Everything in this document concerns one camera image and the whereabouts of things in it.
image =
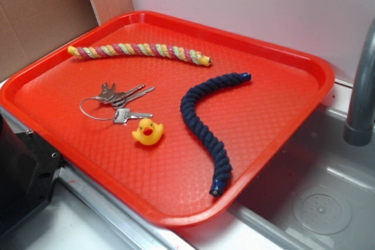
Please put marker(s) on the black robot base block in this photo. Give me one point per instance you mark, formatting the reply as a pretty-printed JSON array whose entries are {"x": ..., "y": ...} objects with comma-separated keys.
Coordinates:
[{"x": 29, "y": 169}]

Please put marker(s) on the red plastic tray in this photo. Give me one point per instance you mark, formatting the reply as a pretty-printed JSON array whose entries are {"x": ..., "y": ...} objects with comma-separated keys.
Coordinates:
[{"x": 168, "y": 183}]

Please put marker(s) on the yellow rubber duck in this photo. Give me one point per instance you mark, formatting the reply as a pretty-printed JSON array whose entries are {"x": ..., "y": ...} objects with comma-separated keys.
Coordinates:
[{"x": 148, "y": 132}]

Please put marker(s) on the single silver key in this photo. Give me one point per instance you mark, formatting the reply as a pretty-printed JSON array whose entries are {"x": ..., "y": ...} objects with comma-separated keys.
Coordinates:
[{"x": 122, "y": 115}]

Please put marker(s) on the silver key bunch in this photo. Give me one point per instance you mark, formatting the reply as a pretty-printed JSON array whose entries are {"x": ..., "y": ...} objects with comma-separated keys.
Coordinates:
[{"x": 117, "y": 100}]

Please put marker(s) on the grey toy sink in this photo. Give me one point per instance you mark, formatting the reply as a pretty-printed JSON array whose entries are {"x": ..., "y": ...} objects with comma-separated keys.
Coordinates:
[{"x": 316, "y": 193}]

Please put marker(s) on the brown cardboard panel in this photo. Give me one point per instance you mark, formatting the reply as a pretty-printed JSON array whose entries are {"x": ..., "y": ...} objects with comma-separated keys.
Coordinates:
[{"x": 31, "y": 29}]

